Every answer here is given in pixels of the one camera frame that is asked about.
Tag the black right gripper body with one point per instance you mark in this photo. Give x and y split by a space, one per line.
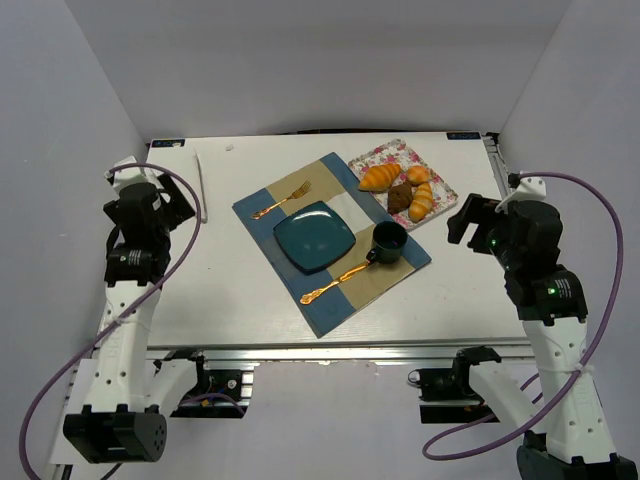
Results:
470 220

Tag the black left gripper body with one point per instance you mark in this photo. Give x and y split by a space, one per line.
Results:
179 201

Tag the large orange striped croissant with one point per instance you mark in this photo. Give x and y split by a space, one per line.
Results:
380 178

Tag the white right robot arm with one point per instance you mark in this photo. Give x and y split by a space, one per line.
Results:
572 440

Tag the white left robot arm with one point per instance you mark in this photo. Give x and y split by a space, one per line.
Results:
124 415

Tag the blue label sticker left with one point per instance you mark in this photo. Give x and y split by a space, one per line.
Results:
167 143

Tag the blue label sticker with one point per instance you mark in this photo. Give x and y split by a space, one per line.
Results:
463 136
167 143

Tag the small orange striped croissant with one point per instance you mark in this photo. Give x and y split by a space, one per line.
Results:
422 203

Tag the round orange bun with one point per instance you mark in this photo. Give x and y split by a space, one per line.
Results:
417 175

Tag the chocolate croissant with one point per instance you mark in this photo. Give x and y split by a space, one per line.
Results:
399 198

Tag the dark green mug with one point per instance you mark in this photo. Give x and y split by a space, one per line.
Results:
388 241

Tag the blue label sticker right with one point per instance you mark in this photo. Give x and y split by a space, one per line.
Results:
463 136

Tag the gold fork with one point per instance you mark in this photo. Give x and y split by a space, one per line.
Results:
298 193

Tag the teal square plate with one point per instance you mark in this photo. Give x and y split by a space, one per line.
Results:
314 237

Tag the gold spoon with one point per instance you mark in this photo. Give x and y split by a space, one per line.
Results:
310 297

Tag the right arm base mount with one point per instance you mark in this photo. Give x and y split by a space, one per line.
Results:
445 393

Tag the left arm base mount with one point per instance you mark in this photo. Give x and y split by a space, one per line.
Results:
220 392

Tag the aluminium table frame rail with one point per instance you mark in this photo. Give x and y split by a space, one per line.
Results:
394 352

